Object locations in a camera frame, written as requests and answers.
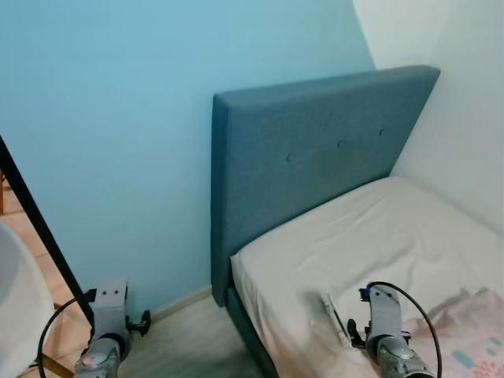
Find white printed booklet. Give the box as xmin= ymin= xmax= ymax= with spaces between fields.
xmin=319 ymin=293 xmax=352 ymax=348

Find pink patterned pillow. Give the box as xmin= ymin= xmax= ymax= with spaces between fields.
xmin=409 ymin=287 xmax=504 ymax=378

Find dark blue bed base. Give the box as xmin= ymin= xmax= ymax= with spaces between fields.
xmin=227 ymin=287 xmax=278 ymax=378

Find white chair wooden legs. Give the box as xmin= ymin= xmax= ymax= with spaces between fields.
xmin=0 ymin=220 xmax=77 ymax=378

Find blue-grey upholstered headboard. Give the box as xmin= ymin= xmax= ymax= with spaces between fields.
xmin=211 ymin=65 xmax=441 ymax=308

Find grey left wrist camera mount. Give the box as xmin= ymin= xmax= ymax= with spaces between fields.
xmin=93 ymin=278 xmax=130 ymax=339

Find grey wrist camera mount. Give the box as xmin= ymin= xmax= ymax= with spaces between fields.
xmin=367 ymin=285 xmax=411 ymax=339
xmin=93 ymin=278 xmax=130 ymax=339

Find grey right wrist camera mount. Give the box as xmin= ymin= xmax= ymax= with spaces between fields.
xmin=367 ymin=285 xmax=411 ymax=339

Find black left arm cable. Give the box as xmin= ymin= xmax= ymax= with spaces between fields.
xmin=37 ymin=290 xmax=97 ymax=372

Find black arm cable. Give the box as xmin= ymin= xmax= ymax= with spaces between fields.
xmin=364 ymin=281 xmax=443 ymax=378
xmin=37 ymin=290 xmax=97 ymax=372

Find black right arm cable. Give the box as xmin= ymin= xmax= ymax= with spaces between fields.
xmin=364 ymin=281 xmax=443 ymax=378

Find black door frame bar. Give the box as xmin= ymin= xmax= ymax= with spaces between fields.
xmin=0 ymin=135 xmax=96 ymax=324

